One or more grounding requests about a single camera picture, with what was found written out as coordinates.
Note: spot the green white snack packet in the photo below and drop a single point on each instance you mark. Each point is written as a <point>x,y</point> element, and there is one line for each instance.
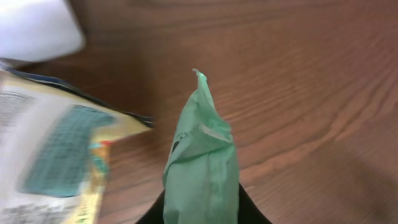
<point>201,178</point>

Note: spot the yellow white snack bag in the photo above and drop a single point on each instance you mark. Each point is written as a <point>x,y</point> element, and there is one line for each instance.
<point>55,143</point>

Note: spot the white barcode scanner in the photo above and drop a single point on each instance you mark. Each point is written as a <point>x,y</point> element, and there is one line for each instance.
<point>39,30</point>

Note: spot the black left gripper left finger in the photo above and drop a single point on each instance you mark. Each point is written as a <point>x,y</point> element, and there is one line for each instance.
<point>154,215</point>

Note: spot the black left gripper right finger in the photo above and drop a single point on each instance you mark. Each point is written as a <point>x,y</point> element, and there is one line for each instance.
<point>248,213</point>

